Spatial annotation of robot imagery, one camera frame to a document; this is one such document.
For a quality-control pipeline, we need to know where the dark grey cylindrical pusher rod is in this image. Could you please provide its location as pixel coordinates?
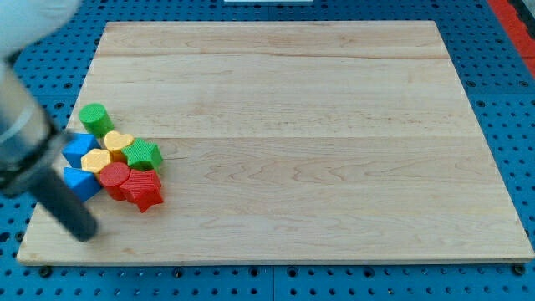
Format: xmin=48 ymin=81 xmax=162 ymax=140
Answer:
xmin=29 ymin=167 xmax=98 ymax=242

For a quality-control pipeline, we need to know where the black pusher mount clamp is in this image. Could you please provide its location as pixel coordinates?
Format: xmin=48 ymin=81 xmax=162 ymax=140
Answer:
xmin=1 ymin=131 xmax=74 ymax=198

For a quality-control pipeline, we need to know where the blue triangle block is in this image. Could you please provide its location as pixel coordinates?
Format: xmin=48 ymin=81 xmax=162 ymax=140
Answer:
xmin=63 ymin=167 xmax=102 ymax=202

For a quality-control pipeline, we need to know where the blue cube block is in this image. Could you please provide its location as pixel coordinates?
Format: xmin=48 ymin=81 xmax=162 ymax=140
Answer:
xmin=62 ymin=133 xmax=100 ymax=168

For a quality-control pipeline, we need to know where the yellow hexagon block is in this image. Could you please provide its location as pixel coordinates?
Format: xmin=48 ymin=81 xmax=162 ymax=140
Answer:
xmin=81 ymin=149 xmax=112 ymax=177

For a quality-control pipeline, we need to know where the red cylinder block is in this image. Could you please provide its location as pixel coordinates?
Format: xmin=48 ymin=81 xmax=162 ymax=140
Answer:
xmin=99 ymin=162 xmax=130 ymax=201

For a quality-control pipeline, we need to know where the yellow heart block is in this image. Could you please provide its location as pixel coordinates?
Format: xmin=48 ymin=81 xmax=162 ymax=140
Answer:
xmin=104 ymin=130 xmax=135 ymax=163

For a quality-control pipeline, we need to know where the green cylinder block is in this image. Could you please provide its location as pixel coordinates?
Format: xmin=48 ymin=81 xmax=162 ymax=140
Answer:
xmin=79 ymin=103 xmax=115 ymax=138

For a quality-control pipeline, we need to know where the red star block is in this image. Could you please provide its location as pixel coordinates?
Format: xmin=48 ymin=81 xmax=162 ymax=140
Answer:
xmin=120 ymin=169 xmax=164 ymax=212

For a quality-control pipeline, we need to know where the green star block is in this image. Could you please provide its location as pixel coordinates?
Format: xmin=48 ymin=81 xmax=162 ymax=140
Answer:
xmin=121 ymin=138 xmax=163 ymax=172

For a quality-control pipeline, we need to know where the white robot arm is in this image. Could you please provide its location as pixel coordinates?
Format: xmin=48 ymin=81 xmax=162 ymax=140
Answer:
xmin=1 ymin=0 xmax=98 ymax=242

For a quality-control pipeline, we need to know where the wooden board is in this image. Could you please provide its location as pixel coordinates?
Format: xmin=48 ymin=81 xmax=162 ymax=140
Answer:
xmin=18 ymin=21 xmax=534 ymax=266

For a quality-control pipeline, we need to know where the red tape strip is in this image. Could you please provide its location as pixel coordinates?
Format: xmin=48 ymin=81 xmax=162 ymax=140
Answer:
xmin=487 ymin=0 xmax=534 ymax=75

